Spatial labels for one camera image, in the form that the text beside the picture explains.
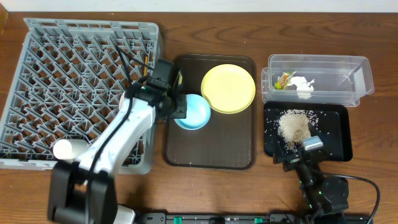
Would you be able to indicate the grey plastic dish rack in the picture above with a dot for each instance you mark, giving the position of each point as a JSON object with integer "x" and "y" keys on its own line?
{"x": 68, "y": 83}

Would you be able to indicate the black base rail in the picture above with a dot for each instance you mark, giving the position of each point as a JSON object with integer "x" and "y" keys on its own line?
{"x": 236, "y": 219}

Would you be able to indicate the pile of rice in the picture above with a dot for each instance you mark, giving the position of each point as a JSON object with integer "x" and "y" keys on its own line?
{"x": 286, "y": 129}

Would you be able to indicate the black waste tray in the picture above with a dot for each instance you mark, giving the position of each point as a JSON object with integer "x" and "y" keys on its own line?
{"x": 334, "y": 127}

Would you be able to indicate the light blue bowl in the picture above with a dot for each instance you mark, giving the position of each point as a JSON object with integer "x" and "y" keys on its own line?
{"x": 198, "y": 113}

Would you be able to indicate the white tissue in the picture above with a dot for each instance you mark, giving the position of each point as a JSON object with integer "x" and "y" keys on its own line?
{"x": 303, "y": 87}

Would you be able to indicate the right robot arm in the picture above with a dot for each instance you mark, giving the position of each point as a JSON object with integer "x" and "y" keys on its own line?
{"x": 325, "y": 194}

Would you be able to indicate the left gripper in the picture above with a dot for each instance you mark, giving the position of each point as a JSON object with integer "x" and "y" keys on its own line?
{"x": 179, "y": 106}

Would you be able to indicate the pale pink bowl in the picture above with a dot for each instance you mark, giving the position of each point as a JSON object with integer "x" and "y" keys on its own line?
{"x": 69, "y": 149}

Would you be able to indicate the clear plastic waste bin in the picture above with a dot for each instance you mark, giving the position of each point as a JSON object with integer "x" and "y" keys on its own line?
{"x": 339, "y": 79}

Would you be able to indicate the green snack wrapper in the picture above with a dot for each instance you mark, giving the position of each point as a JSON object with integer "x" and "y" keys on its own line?
{"x": 284, "y": 80}

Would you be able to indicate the dark brown serving tray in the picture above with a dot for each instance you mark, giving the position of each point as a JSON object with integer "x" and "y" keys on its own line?
{"x": 227, "y": 141}

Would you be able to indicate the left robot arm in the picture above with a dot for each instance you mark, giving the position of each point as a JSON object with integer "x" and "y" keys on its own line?
{"x": 83, "y": 191}

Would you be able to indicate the yellow round plate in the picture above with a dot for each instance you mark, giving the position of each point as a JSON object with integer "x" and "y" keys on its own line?
{"x": 228, "y": 88}

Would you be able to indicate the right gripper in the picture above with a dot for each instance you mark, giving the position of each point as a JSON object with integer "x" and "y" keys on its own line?
{"x": 292, "y": 158}

